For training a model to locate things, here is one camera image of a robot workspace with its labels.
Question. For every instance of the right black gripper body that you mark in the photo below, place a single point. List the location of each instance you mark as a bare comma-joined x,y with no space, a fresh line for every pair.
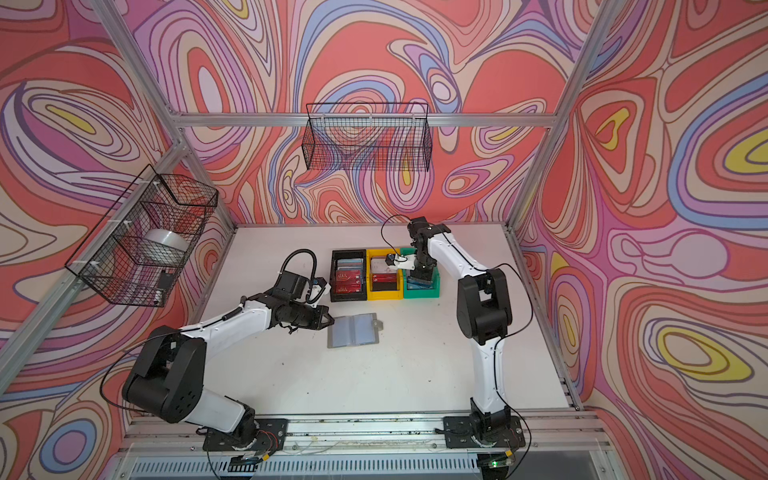
423,260

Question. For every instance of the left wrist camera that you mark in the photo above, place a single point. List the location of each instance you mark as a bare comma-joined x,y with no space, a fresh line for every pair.
293,286

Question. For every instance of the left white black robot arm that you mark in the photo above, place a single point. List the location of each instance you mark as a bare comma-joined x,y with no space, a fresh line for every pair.
167,379

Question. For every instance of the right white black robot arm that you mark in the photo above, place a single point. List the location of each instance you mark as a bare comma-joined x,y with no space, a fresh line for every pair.
484,315

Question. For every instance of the black plastic bin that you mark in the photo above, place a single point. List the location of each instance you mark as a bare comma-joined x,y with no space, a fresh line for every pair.
348,259

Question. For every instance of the black wire basket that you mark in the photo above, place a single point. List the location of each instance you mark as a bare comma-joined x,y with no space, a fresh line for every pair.
368,136
110,263

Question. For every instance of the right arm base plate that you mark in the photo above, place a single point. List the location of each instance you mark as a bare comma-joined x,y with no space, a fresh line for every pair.
464,432

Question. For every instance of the back black wire basket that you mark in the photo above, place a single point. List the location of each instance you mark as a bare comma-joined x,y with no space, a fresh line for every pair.
368,136

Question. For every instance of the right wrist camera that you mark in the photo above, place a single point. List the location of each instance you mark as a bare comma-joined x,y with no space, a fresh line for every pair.
400,261

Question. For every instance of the grey leather card holder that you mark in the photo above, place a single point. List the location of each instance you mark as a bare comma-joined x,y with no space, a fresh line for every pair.
354,330

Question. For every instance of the green plastic bin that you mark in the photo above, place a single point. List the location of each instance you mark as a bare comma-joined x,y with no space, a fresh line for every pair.
412,291

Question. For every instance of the left black wire basket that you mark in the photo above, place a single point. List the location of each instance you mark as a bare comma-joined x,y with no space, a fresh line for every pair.
110,263

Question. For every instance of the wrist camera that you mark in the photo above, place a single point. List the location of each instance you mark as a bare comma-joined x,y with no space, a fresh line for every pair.
293,286
400,261

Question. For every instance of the small black box in basket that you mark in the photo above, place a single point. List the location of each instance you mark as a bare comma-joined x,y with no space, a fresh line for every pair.
164,282

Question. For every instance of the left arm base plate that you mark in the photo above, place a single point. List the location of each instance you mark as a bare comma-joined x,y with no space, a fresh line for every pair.
261,435

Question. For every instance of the yellow plastic bin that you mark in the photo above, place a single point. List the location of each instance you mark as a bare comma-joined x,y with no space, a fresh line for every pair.
383,281

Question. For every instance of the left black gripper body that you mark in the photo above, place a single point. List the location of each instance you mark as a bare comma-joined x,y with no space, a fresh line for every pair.
304,316

